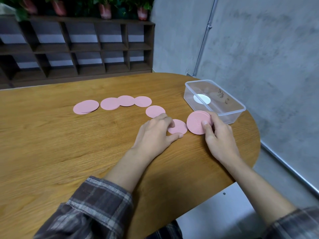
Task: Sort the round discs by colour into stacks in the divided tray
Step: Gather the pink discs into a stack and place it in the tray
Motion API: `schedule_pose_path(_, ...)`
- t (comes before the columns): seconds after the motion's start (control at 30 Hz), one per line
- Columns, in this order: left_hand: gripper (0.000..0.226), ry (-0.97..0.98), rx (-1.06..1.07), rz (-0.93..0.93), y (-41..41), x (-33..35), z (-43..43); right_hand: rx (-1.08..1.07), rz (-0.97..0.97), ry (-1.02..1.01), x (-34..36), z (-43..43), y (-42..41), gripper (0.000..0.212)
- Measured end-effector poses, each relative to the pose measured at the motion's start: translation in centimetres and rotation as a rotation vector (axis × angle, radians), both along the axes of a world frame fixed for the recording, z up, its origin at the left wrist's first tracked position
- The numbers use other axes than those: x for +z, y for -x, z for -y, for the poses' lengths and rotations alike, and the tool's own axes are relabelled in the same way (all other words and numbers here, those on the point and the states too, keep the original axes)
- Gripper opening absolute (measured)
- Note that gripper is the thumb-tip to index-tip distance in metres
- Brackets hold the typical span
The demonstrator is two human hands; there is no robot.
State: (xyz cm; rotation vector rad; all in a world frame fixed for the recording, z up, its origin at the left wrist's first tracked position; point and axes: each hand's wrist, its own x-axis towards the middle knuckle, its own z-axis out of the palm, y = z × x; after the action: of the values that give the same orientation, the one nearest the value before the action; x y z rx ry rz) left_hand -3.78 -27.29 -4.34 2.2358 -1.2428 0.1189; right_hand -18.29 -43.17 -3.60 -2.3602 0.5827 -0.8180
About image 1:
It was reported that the person's right hand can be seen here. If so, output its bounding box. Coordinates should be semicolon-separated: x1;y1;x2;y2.
201;111;242;167

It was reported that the person's left hand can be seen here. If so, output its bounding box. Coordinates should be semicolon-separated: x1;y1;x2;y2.
131;113;184;162

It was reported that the neat pink paper circle stack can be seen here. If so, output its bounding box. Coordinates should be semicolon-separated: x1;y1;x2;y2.
186;110;214;135

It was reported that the white disc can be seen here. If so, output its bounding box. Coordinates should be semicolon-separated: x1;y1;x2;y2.
193;94;211;105

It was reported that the pile of round paper discs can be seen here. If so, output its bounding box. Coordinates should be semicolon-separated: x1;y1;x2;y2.
73;95;166;119

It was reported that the person's left forearm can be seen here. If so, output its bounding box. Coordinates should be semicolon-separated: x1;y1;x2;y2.
34;148;155;239

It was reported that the person's right forearm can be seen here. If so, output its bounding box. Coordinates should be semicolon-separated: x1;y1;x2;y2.
227;156;319;239

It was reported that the translucent plastic tub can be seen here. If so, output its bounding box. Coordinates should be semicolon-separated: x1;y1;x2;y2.
183;79;247;125

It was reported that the dark wooden cubby shelf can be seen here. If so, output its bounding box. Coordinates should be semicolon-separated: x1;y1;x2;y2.
0;15;156;89

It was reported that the grey wall pipe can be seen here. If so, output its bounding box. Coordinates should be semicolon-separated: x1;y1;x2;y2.
192;0;220;77

